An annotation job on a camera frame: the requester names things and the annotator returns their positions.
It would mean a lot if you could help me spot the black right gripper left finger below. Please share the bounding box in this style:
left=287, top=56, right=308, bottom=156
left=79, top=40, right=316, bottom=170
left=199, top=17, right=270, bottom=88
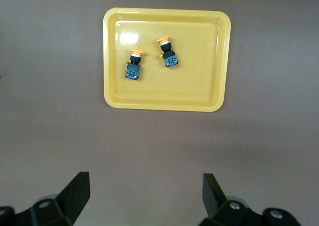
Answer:
left=0, top=171, right=90, bottom=226

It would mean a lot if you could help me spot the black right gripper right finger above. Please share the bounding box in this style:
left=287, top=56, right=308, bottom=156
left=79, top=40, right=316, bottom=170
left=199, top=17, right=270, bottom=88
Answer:
left=199, top=173, right=302, bottom=226

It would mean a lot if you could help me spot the yellow push button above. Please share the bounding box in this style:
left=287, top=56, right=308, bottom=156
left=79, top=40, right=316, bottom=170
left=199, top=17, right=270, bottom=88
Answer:
left=156, top=36, right=180, bottom=69
left=124, top=48, right=145, bottom=82

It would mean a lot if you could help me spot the yellow plastic tray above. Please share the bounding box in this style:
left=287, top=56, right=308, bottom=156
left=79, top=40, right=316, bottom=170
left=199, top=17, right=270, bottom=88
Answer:
left=103, top=7, right=232, bottom=113

